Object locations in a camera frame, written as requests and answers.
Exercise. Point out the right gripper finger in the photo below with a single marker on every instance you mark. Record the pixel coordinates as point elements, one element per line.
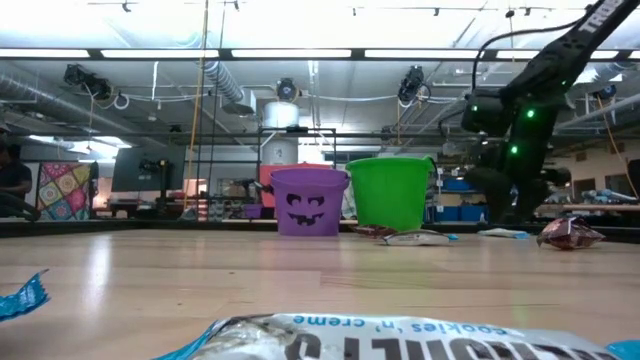
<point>497,195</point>
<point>532,200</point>

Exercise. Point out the white blue Hershey's candy bar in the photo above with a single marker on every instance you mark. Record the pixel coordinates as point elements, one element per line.
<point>502,233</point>
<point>20,300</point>
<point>400,340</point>
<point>417,239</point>

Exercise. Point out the brown candy bar wrapper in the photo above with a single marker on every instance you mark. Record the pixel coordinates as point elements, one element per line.
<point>372,231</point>
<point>570,234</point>

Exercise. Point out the green halloween bucket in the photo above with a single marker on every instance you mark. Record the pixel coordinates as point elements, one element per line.
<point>390,195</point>

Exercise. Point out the purple halloween face bucket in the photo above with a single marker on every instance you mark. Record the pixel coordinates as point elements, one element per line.
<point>310,182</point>

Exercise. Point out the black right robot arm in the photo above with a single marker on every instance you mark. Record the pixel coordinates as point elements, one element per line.
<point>565,55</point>

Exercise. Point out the blue storage bin shelf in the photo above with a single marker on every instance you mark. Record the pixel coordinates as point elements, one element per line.
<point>455,212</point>

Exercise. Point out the wooden workbench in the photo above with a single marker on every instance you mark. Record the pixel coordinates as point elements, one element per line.
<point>600,207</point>

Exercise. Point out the pale blue tubular device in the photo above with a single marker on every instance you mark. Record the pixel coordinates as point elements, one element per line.
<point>610,196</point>

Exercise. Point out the white cylindrical tank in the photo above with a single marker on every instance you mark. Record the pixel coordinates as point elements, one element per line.
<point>280,115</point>

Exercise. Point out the small purple bucket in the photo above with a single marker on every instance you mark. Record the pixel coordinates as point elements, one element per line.
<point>252,210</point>

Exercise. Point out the long white light bar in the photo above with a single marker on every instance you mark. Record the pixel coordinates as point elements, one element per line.
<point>290,53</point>

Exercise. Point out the black monitor screen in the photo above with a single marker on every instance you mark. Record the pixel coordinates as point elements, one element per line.
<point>147,167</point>

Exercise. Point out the colourful patterned panel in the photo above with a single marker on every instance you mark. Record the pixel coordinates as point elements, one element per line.
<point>65,192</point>

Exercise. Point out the grey metal pipe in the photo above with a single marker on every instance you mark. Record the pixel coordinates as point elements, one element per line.
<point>50,102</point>

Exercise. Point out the black slanted bar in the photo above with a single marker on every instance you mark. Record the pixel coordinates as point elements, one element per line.
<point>22,210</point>

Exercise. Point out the person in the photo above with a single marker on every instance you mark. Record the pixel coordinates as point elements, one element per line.
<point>12,180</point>

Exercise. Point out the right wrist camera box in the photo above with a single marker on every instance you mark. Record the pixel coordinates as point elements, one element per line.
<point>482,112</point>

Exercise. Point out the long silver air duct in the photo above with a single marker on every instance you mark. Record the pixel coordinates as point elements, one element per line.
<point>600,112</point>

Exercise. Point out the black hanging camera unit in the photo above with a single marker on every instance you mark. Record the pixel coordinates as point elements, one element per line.
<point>411,82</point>
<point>287,90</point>
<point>87,82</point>

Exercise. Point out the black horizontal frame bar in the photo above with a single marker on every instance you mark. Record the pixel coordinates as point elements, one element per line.
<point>225,135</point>

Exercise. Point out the ribbed silver air duct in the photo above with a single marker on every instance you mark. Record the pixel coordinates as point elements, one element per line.
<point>222,82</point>

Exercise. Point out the black table edge rail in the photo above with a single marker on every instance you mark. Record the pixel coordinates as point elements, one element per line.
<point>75,229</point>

